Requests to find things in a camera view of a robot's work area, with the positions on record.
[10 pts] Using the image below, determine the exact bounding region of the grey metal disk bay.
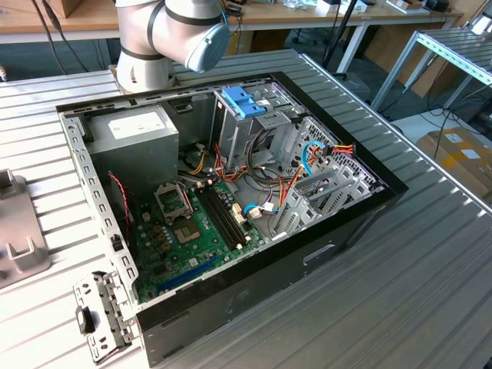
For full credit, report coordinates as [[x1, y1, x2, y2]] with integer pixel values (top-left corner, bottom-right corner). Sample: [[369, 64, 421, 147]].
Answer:
[[268, 116, 387, 242]]

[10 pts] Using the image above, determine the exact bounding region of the black RAM slot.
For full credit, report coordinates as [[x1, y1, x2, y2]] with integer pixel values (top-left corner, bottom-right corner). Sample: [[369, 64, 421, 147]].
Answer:
[[198, 187, 235, 251], [206, 184, 244, 248], [201, 185, 240, 250], [210, 183, 248, 246]]

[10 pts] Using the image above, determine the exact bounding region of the grey metal drive cage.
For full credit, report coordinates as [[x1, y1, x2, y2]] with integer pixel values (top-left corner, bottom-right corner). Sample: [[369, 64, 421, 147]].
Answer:
[[209, 82, 305, 172]]

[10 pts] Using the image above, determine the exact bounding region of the thin locking lever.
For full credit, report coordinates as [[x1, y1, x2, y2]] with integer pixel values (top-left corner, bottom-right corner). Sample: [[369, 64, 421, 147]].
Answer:
[[181, 184, 193, 216]]

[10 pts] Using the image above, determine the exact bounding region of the CPU socket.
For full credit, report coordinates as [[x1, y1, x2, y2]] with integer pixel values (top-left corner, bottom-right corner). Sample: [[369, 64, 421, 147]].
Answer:
[[171, 219, 204, 246]]

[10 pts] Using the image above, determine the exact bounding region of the blue plastic drive latch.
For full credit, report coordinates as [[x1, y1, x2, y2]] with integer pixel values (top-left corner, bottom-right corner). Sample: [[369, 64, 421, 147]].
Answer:
[[221, 87, 267, 121]]

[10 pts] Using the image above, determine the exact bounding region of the metal socket cover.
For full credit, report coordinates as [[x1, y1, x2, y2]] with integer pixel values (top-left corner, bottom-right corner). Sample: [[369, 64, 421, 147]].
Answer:
[[153, 183, 193, 224]]

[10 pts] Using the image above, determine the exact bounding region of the green motherboard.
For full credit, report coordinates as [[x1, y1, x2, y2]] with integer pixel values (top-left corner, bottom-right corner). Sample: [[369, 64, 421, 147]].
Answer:
[[130, 177, 267, 304]]

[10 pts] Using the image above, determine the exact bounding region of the blue expansion slot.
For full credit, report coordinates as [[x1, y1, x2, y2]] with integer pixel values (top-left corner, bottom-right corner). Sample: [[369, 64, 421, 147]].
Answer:
[[155, 254, 219, 295]]

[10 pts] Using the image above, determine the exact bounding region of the open black PC case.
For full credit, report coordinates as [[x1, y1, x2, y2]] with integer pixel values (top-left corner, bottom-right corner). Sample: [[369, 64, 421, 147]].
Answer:
[[55, 71, 410, 368]]

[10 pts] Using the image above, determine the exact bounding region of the grey power supply unit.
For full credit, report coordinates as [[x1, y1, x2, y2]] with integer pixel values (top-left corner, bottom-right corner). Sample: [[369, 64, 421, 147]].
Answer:
[[86, 104, 181, 191]]

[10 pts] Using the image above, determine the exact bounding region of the brown cardboard panel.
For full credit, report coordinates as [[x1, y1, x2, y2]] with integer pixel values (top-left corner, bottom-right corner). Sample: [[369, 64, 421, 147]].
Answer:
[[363, 22, 462, 99]]

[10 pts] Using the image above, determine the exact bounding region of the cardboard box yellow tape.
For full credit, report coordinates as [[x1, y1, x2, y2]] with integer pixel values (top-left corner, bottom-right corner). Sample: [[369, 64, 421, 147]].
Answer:
[[416, 128, 492, 201]]

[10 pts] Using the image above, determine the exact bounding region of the wooden desk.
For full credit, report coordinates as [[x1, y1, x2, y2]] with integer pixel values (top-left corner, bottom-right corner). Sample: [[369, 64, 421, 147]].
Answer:
[[0, 0, 464, 45]]

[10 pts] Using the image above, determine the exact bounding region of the grey parts rack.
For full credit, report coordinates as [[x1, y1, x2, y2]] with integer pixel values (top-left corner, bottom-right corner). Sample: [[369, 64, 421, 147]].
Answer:
[[0, 168, 53, 290]]

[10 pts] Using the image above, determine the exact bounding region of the small cardboard box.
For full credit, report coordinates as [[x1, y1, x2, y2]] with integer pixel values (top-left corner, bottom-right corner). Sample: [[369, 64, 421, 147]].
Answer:
[[57, 0, 84, 18]]

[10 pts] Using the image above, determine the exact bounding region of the metal slat rack table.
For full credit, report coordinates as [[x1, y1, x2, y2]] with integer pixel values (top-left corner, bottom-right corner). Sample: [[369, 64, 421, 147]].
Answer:
[[371, 28, 492, 112]]

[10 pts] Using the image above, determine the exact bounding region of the multicolour power wire bundle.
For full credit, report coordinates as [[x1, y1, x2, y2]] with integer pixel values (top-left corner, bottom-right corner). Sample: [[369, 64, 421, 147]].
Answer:
[[213, 142, 299, 211]]

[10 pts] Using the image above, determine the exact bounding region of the yellow and black wire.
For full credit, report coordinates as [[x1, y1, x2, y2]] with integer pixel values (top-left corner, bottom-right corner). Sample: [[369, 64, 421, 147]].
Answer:
[[183, 142, 211, 177]]

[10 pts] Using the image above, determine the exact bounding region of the blue SATA wire black plug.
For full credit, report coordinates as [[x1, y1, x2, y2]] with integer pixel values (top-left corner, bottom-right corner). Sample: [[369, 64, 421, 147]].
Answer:
[[301, 141, 333, 178]]

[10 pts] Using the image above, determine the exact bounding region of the multicolour disk power wire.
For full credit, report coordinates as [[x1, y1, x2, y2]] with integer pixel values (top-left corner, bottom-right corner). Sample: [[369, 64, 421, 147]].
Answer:
[[280, 141, 357, 211]]

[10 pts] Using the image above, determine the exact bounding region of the red twisted fan wire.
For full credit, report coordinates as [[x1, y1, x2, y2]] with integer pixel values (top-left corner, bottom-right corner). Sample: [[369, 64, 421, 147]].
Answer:
[[106, 171, 135, 236]]

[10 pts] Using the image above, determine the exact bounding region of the metal card retention bracket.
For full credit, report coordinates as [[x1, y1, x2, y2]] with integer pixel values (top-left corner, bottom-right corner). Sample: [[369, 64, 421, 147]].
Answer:
[[72, 270, 142, 365]]

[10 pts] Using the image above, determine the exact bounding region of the black cable with plug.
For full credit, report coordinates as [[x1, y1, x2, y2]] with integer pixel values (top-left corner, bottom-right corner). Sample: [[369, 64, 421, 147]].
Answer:
[[30, 0, 91, 75]]

